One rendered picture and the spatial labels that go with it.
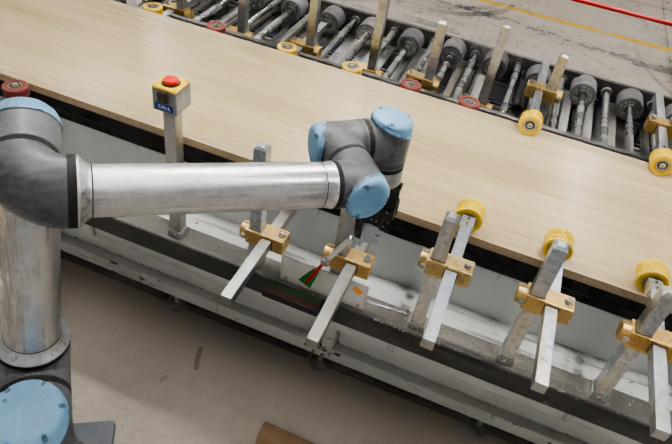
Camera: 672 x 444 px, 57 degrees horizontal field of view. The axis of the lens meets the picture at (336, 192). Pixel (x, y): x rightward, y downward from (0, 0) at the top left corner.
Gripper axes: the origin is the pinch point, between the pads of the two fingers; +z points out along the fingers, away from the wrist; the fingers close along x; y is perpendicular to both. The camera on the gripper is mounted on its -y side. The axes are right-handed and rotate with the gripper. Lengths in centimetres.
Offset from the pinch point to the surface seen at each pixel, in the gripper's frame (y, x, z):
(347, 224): -4.7, 6.2, 2.0
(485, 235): 29.6, 30.2, 10.3
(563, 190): 49, 64, 10
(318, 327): -1.4, -17.8, 14.4
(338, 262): -5.0, 5.4, 15.5
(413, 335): 19.9, 4.1, 30.8
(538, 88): 33, 114, 4
